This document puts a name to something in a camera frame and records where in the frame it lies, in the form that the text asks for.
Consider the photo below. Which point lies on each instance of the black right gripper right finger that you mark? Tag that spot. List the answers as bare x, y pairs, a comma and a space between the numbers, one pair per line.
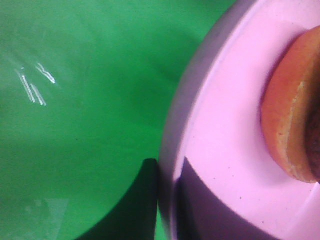
198, 214

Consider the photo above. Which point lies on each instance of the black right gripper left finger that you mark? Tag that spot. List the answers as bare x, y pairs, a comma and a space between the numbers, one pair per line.
135, 215

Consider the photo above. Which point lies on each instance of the pink plate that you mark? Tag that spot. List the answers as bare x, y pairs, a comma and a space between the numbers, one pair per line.
215, 121

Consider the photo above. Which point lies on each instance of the burger with lettuce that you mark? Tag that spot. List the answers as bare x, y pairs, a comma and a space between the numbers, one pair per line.
290, 110

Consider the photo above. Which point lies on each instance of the green table cover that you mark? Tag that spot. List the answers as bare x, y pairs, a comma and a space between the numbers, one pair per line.
85, 87

